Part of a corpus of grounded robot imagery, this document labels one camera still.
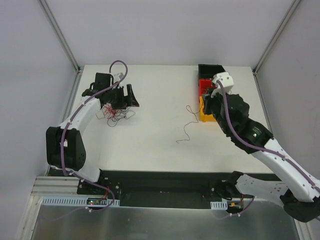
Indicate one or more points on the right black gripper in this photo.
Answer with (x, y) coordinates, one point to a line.
(208, 104)

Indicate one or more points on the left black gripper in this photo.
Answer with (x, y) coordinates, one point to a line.
(122, 99)

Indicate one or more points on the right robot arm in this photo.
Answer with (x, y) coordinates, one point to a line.
(297, 192)

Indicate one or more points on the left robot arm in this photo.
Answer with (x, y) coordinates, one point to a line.
(65, 148)

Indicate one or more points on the red storage bin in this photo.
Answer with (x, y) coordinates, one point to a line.
(203, 85)

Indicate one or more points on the black storage bin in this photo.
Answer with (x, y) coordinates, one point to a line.
(208, 71)

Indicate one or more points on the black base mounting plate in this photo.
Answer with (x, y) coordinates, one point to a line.
(156, 189)

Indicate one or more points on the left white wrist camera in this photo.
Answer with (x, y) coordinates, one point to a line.
(118, 76)

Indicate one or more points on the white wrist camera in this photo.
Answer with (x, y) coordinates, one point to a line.
(222, 79)
(118, 76)

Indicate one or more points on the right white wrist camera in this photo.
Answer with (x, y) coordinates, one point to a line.
(222, 79)

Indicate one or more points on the left aluminium frame post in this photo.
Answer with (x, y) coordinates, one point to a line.
(59, 34)

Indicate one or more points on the aluminium frame post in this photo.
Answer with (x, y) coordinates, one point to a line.
(277, 34)
(59, 34)

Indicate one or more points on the right white cable duct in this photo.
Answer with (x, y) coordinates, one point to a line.
(219, 205)

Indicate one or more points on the white cable duct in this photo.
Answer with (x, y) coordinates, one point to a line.
(219, 205)
(65, 201)

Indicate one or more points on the left white cable duct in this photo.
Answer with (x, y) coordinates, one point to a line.
(65, 201)

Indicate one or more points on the aluminium front rail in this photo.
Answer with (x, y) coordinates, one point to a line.
(55, 186)

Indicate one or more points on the right aluminium frame post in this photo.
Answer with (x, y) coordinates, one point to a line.
(277, 34)

